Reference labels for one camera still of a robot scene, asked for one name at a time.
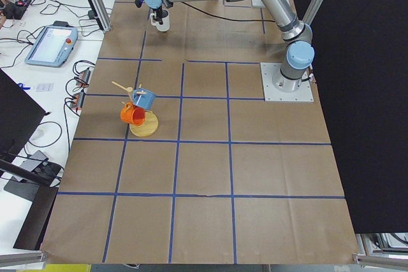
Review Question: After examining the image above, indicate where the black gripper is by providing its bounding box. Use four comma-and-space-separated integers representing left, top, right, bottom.
152, 6, 163, 24

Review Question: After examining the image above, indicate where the white grey mug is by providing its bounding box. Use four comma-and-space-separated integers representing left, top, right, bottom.
150, 10, 170, 32

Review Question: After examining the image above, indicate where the blue mug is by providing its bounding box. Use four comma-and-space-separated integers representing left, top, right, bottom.
132, 87, 156, 111

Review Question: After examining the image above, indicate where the orange mug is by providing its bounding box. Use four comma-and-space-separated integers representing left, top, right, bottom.
120, 103, 145, 126

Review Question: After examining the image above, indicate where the blue teach pendant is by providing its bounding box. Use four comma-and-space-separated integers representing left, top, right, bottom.
24, 25, 78, 68

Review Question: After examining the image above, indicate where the wooden mug tree stand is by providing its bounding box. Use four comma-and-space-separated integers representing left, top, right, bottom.
112, 81, 159, 137

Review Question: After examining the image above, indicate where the black monitor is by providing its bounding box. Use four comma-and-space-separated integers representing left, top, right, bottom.
0, 68, 47, 187

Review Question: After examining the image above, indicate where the black curtain panel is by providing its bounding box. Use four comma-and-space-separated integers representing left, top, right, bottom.
311, 0, 407, 233

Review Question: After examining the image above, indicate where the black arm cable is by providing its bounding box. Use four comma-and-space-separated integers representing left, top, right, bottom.
181, 1, 277, 24

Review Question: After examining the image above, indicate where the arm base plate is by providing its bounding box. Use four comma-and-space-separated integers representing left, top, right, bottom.
251, 0, 265, 8
260, 62, 314, 103

